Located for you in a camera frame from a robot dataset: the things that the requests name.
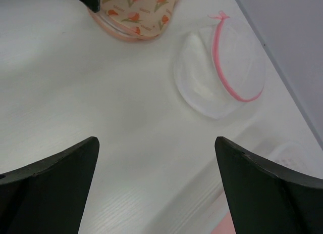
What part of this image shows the white mesh laundry bag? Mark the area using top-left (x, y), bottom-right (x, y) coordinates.
top-left (173, 11), bottom-right (266, 120)

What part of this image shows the pink cloth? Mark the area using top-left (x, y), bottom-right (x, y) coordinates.
top-left (197, 192), bottom-right (236, 234)

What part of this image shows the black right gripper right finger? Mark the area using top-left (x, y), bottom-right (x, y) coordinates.
top-left (214, 136), bottom-right (322, 233)

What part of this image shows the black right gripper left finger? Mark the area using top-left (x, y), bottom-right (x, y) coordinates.
top-left (1, 136), bottom-right (99, 233)

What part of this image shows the floral orange bra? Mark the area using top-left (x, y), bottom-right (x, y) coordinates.
top-left (89, 0), bottom-right (179, 41)

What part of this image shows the clear plastic bin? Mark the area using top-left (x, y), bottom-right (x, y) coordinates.
top-left (268, 142), bottom-right (313, 175)

